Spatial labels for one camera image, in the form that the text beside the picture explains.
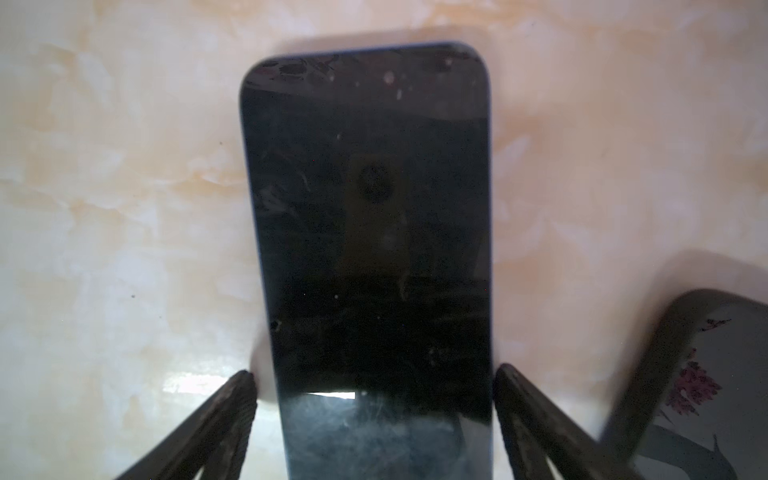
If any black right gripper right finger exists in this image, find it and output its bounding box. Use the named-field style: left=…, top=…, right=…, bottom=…
left=493, top=363, right=640, bottom=480

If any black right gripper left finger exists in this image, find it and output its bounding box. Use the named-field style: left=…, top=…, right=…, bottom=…
left=119, top=370, right=258, bottom=480

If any dark smartphone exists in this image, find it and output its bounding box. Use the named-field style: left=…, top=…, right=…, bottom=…
left=240, top=42, right=493, bottom=479

